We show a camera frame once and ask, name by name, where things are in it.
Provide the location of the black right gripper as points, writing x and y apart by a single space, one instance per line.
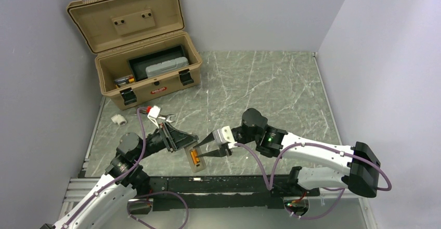
220 153

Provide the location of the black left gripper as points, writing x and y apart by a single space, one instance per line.
177 139

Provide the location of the orange AAA battery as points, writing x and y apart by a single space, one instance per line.
192 156
196 157

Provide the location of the white remote control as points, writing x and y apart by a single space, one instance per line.
201 165

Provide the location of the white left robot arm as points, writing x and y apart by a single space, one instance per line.
124 179

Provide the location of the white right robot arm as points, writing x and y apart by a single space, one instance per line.
355 168

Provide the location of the pack of batteries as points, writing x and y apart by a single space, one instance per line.
119 82

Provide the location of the silver open-end wrench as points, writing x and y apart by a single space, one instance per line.
170 118

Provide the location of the white plastic pipe fitting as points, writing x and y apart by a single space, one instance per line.
119 120

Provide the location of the grey plastic case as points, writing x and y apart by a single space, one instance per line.
166 66

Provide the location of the black tray in toolbox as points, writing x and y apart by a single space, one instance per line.
139 64

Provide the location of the tan plastic toolbox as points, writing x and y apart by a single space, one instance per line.
119 30

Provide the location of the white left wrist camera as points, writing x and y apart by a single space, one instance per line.
153 114

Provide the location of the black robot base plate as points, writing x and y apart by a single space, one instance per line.
220 191

